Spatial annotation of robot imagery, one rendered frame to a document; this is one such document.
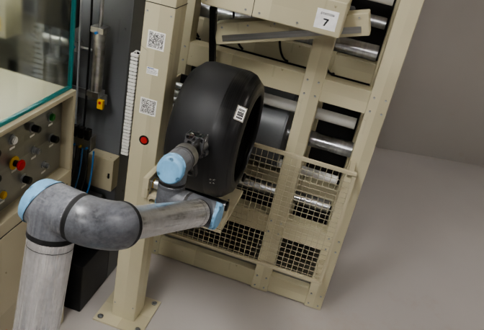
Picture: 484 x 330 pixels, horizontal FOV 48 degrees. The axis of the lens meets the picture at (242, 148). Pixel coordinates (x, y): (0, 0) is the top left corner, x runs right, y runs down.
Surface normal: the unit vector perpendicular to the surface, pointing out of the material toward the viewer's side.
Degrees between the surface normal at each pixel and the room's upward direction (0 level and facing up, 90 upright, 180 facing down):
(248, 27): 90
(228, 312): 0
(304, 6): 90
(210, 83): 28
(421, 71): 90
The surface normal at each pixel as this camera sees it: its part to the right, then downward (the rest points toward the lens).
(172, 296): 0.18, -0.88
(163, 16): -0.26, 0.39
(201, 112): -0.11, -0.19
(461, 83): -0.01, 0.45
